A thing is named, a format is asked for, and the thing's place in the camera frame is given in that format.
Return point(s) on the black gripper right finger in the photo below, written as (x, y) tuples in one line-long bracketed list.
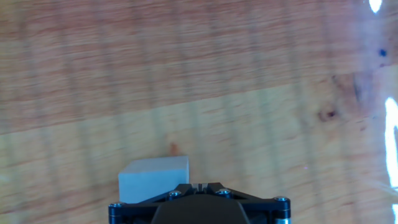
[(269, 208)]

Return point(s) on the wood grain mat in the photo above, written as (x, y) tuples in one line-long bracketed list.
[(186, 77)]

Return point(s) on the small grey block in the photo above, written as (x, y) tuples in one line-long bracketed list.
[(149, 180)]

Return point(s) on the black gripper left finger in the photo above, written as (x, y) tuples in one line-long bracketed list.
[(130, 211)]

